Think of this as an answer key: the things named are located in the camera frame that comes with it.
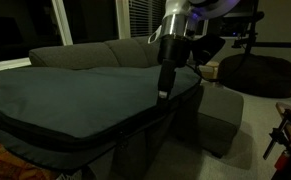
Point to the black boom stand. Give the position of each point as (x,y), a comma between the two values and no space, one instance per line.
(251,40)

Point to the dark round bean bag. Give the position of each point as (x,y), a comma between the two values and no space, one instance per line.
(261,76)

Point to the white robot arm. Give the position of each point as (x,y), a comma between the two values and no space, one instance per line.
(175,23)

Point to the cream carpet rug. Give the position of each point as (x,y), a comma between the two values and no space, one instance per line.
(251,133)

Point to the grey fabric sofa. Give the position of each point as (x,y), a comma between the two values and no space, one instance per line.
(85,53)

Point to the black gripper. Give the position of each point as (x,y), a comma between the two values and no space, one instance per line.
(173,50)

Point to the black bar clamp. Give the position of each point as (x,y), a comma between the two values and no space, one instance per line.
(278,135)

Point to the orange patterned cloth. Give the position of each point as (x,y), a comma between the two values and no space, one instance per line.
(5,163)

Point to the small wooden side table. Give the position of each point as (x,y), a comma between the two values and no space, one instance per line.
(209,68)

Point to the slatted window blinds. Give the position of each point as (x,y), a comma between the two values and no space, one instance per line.
(145,16)

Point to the white window frame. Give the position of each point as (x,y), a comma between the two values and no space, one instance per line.
(5,65)

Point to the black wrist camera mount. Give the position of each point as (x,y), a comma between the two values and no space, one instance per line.
(206,48)

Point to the small red item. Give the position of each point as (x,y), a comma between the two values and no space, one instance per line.
(281,160)

